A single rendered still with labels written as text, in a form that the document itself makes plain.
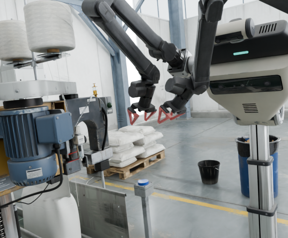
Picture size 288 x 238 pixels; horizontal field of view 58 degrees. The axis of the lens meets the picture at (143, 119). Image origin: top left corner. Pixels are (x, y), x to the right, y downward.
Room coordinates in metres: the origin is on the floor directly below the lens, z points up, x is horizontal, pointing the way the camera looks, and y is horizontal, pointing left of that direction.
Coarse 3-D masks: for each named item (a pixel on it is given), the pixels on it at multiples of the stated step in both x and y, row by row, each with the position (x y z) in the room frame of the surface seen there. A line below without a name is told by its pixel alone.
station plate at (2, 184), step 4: (8, 176) 0.92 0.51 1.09; (0, 180) 0.89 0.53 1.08; (4, 180) 0.90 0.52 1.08; (8, 180) 0.91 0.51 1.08; (0, 184) 0.89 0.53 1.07; (4, 184) 0.90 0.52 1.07; (8, 184) 0.91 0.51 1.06; (12, 184) 0.92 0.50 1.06; (0, 188) 0.89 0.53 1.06; (4, 188) 0.90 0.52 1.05; (8, 188) 0.91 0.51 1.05
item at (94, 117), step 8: (72, 104) 1.17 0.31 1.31; (80, 104) 1.21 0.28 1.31; (88, 104) 1.24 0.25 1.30; (96, 104) 1.28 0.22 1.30; (104, 104) 1.32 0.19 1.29; (72, 112) 1.17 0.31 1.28; (88, 112) 1.24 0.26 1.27; (96, 112) 1.28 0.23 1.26; (72, 120) 1.16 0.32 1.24; (80, 120) 1.20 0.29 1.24; (88, 120) 1.24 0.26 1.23; (96, 120) 1.27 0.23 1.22; (104, 120) 1.31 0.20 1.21; (88, 128) 1.31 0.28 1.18; (96, 128) 1.27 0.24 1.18; (104, 128) 1.31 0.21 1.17; (88, 136) 1.31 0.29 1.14; (96, 136) 1.27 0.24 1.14; (96, 144) 1.28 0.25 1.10; (72, 152) 1.14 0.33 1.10; (72, 160) 1.14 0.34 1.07
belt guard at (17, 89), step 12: (0, 84) 0.78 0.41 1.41; (12, 84) 0.78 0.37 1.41; (24, 84) 0.79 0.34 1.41; (36, 84) 0.81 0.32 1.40; (48, 84) 0.87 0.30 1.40; (60, 84) 1.00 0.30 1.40; (72, 84) 1.19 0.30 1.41; (0, 96) 0.78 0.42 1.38; (12, 96) 0.78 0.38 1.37; (24, 96) 0.79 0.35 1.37; (36, 96) 0.81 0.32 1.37
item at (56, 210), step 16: (64, 176) 1.31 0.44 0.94; (32, 192) 1.45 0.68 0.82; (48, 192) 1.41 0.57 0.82; (64, 192) 1.32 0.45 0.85; (32, 208) 1.40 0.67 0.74; (48, 208) 1.32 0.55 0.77; (64, 208) 1.32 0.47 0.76; (32, 224) 1.42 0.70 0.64; (48, 224) 1.32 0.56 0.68; (64, 224) 1.31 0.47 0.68
